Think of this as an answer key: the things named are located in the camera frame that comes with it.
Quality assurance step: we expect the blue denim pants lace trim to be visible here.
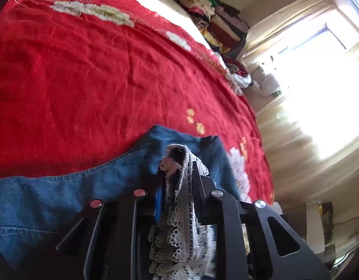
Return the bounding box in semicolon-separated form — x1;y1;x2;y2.
0;124;253;280

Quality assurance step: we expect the pile of folded clothes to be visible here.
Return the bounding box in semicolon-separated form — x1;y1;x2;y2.
178;0;250;59

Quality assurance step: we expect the white crumpled cloth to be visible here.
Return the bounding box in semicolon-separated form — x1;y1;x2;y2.
225;60;253;95

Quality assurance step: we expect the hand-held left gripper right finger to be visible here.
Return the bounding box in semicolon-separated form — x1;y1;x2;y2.
191;163;332;280

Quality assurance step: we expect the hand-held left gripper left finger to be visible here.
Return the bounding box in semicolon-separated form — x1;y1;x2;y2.
55;178;169;280

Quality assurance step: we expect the beige box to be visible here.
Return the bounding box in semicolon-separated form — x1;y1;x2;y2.
306;201;326;256

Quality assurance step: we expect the red floral blanket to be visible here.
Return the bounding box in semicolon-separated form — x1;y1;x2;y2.
0;0;276;207

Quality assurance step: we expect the bright window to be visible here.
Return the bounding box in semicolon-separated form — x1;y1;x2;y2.
255;7;359;159

